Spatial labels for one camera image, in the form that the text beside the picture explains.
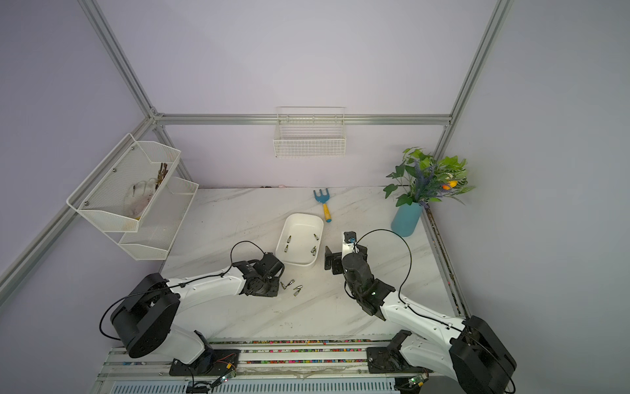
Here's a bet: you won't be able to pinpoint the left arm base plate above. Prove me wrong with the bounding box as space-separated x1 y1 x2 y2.
168 349 241 378

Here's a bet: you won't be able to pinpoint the green artificial plant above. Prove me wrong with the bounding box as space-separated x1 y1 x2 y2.
383 147 475 209

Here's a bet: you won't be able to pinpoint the white mesh two-tier shelf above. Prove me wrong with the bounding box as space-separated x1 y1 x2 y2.
67 134 199 261

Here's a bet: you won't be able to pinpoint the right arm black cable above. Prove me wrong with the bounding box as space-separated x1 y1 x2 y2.
353 228 517 394

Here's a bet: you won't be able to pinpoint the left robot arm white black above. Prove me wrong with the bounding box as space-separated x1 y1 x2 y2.
110 253 285 369

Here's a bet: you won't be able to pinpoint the brown twigs in shelf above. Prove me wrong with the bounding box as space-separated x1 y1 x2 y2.
155 163 168 190

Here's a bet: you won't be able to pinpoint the aluminium frame rails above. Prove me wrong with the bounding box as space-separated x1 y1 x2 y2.
1 1 497 393

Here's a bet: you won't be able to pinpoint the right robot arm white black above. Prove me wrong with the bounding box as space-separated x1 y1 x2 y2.
324 246 517 393

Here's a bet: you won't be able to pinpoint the teal vase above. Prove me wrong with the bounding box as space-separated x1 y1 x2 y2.
390 203 424 237

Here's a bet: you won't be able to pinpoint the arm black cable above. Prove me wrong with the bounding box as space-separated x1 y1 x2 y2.
98 240 267 341
353 228 517 394

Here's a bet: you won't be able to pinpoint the white plastic storage box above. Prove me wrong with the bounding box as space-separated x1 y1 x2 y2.
274 213 324 267

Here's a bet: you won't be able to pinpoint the clear glass in shelf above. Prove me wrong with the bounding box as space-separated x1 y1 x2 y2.
123 178 156 220

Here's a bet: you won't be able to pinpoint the blue toy rake yellow handle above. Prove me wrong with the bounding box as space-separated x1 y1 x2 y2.
313 189 332 223

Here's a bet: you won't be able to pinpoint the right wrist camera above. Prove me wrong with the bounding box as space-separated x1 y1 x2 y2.
344 231 357 245

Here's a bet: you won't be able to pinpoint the white wire wall basket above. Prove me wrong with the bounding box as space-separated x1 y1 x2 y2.
273 106 346 159

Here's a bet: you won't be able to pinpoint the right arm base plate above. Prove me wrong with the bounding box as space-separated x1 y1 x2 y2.
366 347 431 374

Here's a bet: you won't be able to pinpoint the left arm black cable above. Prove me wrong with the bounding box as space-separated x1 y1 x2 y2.
98 240 267 341

